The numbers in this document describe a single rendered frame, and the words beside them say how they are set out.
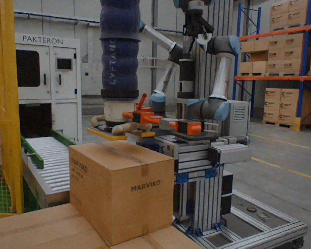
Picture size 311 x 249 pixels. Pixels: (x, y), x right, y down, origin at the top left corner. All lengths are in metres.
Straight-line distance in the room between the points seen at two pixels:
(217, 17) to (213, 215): 1.48
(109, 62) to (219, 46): 0.69
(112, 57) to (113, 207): 0.79
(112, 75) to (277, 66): 8.42
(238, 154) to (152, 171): 0.62
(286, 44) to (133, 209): 8.57
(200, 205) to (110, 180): 0.99
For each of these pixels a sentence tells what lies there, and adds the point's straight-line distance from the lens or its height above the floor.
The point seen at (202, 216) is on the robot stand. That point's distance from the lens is 2.26.
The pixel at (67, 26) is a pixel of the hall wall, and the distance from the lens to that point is 11.11.
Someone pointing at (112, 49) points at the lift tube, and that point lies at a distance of 1.58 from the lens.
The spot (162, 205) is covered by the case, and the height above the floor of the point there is 0.68.
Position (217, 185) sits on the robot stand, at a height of 0.59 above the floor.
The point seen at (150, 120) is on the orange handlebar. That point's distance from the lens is 1.36.
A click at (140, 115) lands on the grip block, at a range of 1.41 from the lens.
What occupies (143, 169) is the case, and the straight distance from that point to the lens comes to 1.47.
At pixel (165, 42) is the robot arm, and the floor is 1.66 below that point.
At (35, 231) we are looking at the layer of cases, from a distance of 1.75.
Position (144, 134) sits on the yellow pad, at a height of 1.07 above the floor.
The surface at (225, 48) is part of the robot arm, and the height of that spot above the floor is 1.58.
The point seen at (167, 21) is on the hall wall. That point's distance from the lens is 12.72.
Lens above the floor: 1.38
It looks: 9 degrees down
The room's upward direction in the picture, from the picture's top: 1 degrees clockwise
